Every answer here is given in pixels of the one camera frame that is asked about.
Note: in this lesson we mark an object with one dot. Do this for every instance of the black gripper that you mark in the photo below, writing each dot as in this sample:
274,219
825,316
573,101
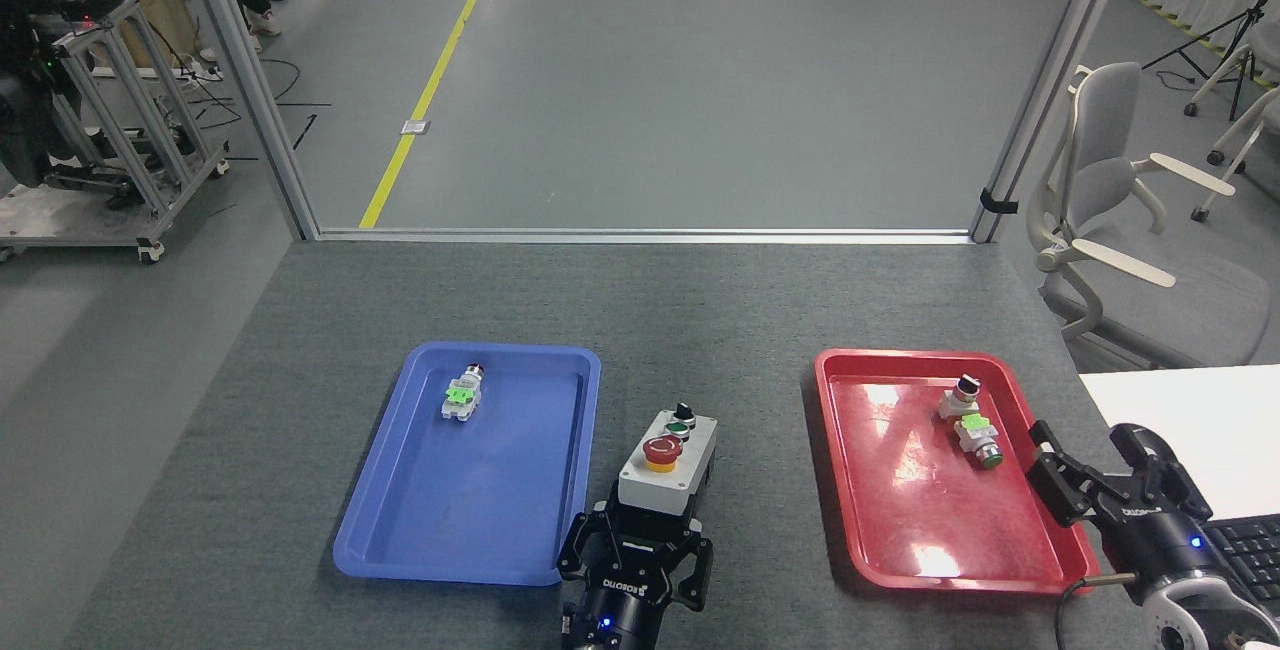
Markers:
625,610
1165,540

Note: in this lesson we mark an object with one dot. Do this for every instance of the grey control box with buttons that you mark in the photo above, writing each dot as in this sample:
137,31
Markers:
660,485

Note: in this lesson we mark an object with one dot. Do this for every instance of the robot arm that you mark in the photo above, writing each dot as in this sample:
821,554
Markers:
1205,615

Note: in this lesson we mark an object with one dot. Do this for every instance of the brown cardboard box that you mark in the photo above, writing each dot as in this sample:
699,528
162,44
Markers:
150,0

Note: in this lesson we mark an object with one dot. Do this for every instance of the black keyboard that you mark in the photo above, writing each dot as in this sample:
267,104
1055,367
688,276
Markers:
1250,555

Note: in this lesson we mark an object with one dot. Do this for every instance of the blue plastic tray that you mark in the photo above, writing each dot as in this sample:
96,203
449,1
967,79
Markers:
470,490

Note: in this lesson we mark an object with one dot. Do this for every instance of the red plastic tray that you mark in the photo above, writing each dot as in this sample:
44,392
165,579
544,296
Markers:
920,500

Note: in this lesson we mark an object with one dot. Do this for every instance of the grey office chair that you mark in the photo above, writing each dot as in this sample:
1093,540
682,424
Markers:
1100,180

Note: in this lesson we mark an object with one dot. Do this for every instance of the white office chair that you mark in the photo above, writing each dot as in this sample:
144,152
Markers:
1245,120

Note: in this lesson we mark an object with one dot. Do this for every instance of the black tripod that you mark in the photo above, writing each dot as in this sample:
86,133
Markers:
1235,25

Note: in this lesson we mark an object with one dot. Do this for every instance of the metal floor socket plate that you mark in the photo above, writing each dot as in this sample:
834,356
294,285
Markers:
415,127

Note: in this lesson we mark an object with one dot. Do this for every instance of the black machine on cart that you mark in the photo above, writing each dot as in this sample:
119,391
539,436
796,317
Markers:
25,120

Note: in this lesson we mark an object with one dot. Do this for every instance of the green-headed push button switch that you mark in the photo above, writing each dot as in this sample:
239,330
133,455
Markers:
977,437

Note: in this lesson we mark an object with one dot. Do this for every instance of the black knob selector switch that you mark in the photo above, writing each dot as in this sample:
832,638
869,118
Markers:
960,398

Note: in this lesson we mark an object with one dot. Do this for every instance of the red-headed push button switch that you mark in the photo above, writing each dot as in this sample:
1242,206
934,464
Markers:
461,397

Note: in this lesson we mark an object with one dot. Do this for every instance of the black clip on post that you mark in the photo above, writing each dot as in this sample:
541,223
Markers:
998,201

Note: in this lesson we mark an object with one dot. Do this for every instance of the silver aluminium rail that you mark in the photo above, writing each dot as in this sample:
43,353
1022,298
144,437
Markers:
640,235

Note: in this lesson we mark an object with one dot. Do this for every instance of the silver aluminium post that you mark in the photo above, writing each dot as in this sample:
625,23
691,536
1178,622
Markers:
1050,80
250,80

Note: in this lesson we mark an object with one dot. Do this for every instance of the aluminium frame cart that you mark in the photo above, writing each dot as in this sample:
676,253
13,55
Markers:
120,130

